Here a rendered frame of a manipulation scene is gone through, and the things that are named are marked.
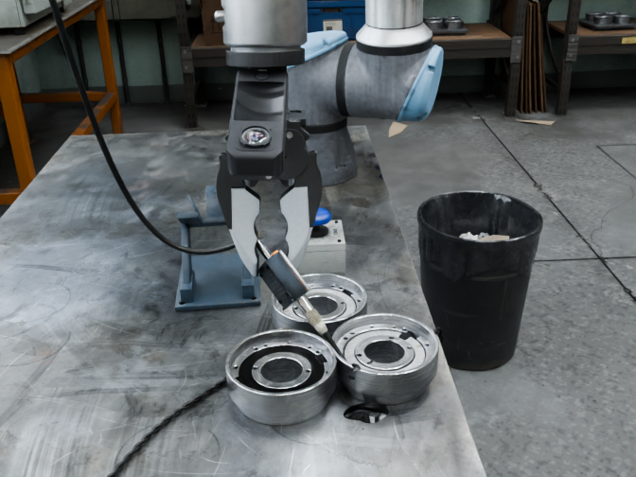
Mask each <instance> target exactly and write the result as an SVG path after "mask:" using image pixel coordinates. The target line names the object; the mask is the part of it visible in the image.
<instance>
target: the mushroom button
mask: <svg viewBox="0 0 636 477"><path fill-rule="evenodd" d="M330 221H331V214H330V212H329V211H328V210H327V209H324V208H321V207H319V208H318V212H317V215H316V219H315V223H314V225H313V228H312V231H314V232H317V231H320V230H321V225H324V224H327V223H329V222H330Z"/></svg>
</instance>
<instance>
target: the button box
mask: <svg viewBox="0 0 636 477"><path fill-rule="evenodd" d="M296 271H297V272H298V273H299V274H300V275H303V274H338V275H345V237H344V231H343V226H342V221H330V222H329V223H327V224H324V225H321V230H320V231H317V232H314V231H311V235H310V239H309V244H308V248H307V251H306V253H305V255H304V258H303V260H302V262H301V264H300V265H299V267H298V269H297V270H296Z"/></svg>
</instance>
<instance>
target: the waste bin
mask: <svg viewBox="0 0 636 477"><path fill-rule="evenodd" d="M417 222H418V248H419V255H420V276H421V289H422V290H423V293H424V296H425V299H426V302H427V305H428V308H429V311H430V314H431V316H432V318H433V323H434V326H435V327H441V328H442V329H443V338H444V339H443V351H444V354H445V357H446V360H447V363H448V365H449V366H452V367H456V368H460V369H467V370H485V369H490V368H494V367H497V366H500V365H502V364H504V363H506V362H508V361H509V360H510V359H511V358H512V357H513V355H514V353H515V349H516V344H517V340H518V335H519V330H520V326H521V318H522V313H523V308H524V303H525V298H526V294H527V290H528V285H529V280H530V275H531V271H532V267H533V265H534V262H535V256H536V252H537V249H538V245H539V235H540V233H541V231H542V227H543V219H542V216H541V214H540V213H539V212H538V210H536V209H535V208H534V207H532V206H531V205H529V204H528V203H525V202H523V201H521V200H519V199H517V198H514V197H511V196H508V195H504V194H500V193H495V192H487V191H474V190H467V191H453V192H448V193H443V194H440V195H436V196H434V197H431V198H430V199H428V200H426V201H425V202H423V203H422V204H421V205H420V207H419V208H418V210H417ZM468 232H470V233H471V234H472V235H473V236H476V235H478V236H479V235H480V233H488V234H489V235H490V236H492V235H499V236H509V239H505V240H475V239H467V238H459V237H460V236H461V234H467V233H468Z"/></svg>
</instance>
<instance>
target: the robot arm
mask: <svg viewBox="0 0 636 477"><path fill-rule="evenodd" d="M221 6H222V7H223V8H224V10H217V11H216V12H215V20H216V21H217V22H225V25H224V26H223V28H222V29H223V42H224V43H225V44H226V45H227V46H231V49H226V50H225V51H226V65H229V66H236V67H248V69H239V71H238V72H237V77H236V84H235V92H234V98H233V105H232V112H231V118H230V119H229V133H228V134H227V135H226V136H225V140H226V141H227V146H226V152H227V153H226V152H221V153H220V155H219V158H220V169H219V172H218V176H217V183H216V189H217V196H218V201H219V204H220V206H221V211H222V214H223V216H224V218H225V221H226V224H227V227H228V229H229V231H230V233H231V236H232V239H233V241H234V243H235V246H236V248H237V250H238V254H239V256H240V258H241V260H242V262H243V263H244V265H245V266H246V268H247V269H248V270H249V272H250V273H251V275H252V276H254V277H257V276H258V265H259V254H258V252H257V248H256V242H257V237H258V231H257V230H256V225H255V222H256V218H257V216H258V215H259V211H260V202H261V198H260V196H259V195H258V194H257V193H256V192H254V191H253V190H252V189H251V188H250V187H255V186H256V184H257V182H258V181H268V180H277V181H278V182H280V183H281V184H282V185H283V186H289V185H290V186H291V187H289V188H288V189H287V190H286V191H285V192H284V193H282V194H281V196H280V208H281V213H282V215H283V216H284V218H285V219H286V220H287V225H288V226H287V229H286V236H285V239H286V241H287V244H288V252H287V254H286V257H287V258H288V260H289V261H290V263H291V264H292V266H293V267H294V268H295V270H297V269H298V267H299V265H300V264H301V262H302V260H303V258H304V255H305V253H306V251H307V248H308V244H309V239H310V235H311V231H312V228H313V225H314V223H315V219H316V215H317V212H318V208H319V205H320V201H321V198H322V189H323V186H334V185H337V184H341V183H344V182H346V181H348V180H350V179H352V178H353V177H355V176H356V174H357V172H358V158H357V155H356V152H355V150H354V147H353V144H352V141H351V138H350V135H349V132H348V129H347V117H348V116H351V117H363V118H376V119H387V120H397V122H400V121H421V120H423V119H425V118H426V117H427V116H428V115H429V113H430V112H431V109H432V107H433V104H434V101H435V97H436V94H437V90H438V85H439V81H440V77H441V72H442V65H443V49H442V47H440V46H438V45H434V46H433V32H432V31H431V30H430V29H429V28H428V27H427V26H426V25H425V24H424V23H423V0H365V25H364V26H363V27H362V28H361V30H360V31H359V32H358V33H357V34H356V43H348V42H347V41H348V37H347V36H346V33H345V32H344V31H338V30H330V31H319V32H312V33H308V19H307V0H221ZM248 181H250V184H249V186H250V187H249V186H248Z"/></svg>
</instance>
